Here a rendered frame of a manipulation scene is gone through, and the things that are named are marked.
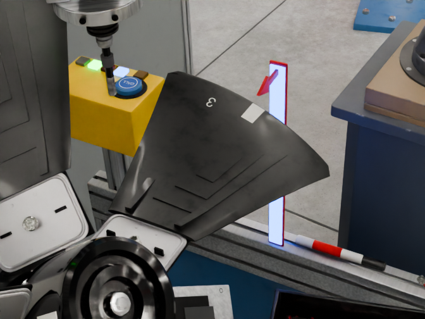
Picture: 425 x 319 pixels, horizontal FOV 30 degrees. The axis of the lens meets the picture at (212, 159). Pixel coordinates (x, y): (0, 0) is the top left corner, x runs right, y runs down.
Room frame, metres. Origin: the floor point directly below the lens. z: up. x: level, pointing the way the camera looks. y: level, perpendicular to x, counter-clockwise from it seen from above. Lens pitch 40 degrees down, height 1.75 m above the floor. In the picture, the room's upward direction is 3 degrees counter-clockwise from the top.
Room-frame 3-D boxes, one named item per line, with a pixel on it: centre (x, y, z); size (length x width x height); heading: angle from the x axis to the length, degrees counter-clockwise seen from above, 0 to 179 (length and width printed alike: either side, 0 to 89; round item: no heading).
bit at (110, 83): (0.55, 0.08, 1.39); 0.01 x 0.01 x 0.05
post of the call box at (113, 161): (1.01, 0.16, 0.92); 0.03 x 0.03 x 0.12; 60
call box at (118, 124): (1.01, 0.16, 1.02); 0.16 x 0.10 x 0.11; 60
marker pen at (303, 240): (0.82, -0.18, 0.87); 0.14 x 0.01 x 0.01; 61
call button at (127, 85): (0.99, 0.12, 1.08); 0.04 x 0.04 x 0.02
